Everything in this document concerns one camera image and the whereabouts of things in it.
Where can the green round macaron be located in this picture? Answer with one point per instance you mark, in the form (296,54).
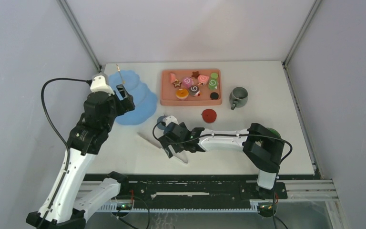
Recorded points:
(214,76)

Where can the blue-grey round coaster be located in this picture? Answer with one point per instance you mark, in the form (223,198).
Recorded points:
(160,120)

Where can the red round coaster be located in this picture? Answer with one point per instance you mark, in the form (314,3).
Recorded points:
(209,115)

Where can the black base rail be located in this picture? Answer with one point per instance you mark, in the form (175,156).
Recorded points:
(202,192)

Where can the iced star cookie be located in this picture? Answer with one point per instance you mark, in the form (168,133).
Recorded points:
(177,84)

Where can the pink dessert tray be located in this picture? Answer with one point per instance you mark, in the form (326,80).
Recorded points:
(167,90)

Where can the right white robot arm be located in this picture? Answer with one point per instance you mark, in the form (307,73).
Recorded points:
(262,146)

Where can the light pink swirl roll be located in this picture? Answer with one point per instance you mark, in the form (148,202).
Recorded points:
(202,80)

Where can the black round cookie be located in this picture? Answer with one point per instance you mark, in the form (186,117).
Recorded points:
(214,96)

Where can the pink swirl roll cake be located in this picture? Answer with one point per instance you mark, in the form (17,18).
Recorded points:
(187,82)

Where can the dark green ceramic mug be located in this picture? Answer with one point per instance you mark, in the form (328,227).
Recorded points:
(238,97)

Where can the blue three-tier cake stand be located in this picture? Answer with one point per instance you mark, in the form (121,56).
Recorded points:
(145,100)

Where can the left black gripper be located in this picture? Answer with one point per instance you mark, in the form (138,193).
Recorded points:
(125,105)

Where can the brown star cookie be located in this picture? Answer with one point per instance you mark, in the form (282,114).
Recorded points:
(195,75)

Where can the brown swirl roll cake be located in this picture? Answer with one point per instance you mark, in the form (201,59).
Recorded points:
(194,91)

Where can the pink cake slice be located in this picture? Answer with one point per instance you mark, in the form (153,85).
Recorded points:
(173,78)

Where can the floral mug green inside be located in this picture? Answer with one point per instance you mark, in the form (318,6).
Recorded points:
(275,134)

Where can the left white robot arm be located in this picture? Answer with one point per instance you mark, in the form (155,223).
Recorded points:
(61,209)

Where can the green swirl roll cake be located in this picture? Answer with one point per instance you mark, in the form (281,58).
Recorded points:
(213,84)

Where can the orange glazed donut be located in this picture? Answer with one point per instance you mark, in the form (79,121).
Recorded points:
(182,93)

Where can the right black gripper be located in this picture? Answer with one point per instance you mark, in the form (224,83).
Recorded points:
(168,150)

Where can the metal serving tongs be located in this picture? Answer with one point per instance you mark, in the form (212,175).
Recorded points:
(183,159)

